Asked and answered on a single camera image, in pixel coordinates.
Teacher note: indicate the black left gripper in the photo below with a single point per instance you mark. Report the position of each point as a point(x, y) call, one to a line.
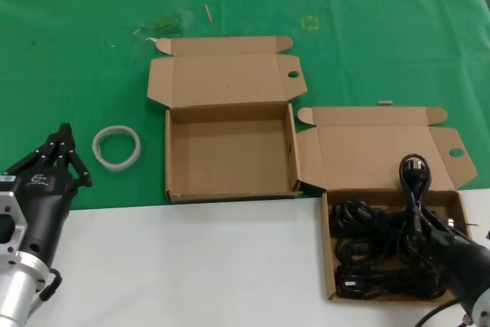
point(46, 204)

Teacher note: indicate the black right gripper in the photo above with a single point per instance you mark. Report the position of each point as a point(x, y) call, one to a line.
point(467, 265)

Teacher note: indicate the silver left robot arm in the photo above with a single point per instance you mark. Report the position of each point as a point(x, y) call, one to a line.
point(19, 285)

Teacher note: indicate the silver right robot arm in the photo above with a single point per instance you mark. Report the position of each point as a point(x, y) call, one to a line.
point(478, 313)

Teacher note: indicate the empty open cardboard box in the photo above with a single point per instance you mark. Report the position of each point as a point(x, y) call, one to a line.
point(229, 74)

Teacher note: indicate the clear tape roll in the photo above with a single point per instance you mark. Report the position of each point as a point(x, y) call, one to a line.
point(136, 147)

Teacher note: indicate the green table cloth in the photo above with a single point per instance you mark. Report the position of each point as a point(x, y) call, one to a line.
point(76, 74)

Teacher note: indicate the small metal strip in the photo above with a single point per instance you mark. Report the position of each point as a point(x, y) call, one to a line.
point(385, 102)

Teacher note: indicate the small wooden stick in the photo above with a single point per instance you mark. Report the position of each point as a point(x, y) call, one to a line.
point(208, 13)

